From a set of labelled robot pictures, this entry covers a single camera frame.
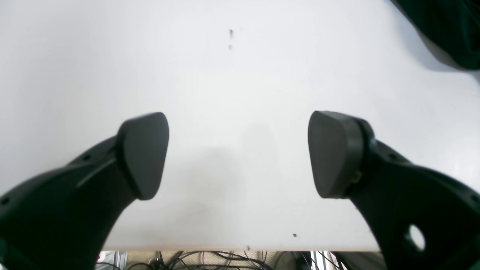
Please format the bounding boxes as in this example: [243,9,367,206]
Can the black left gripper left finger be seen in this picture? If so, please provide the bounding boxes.
[0,112,169,270]

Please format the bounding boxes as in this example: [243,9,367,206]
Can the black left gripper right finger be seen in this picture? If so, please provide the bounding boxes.
[307,111,480,270]

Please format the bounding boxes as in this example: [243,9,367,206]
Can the black T-shirt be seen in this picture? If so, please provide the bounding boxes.
[394,0,480,71]

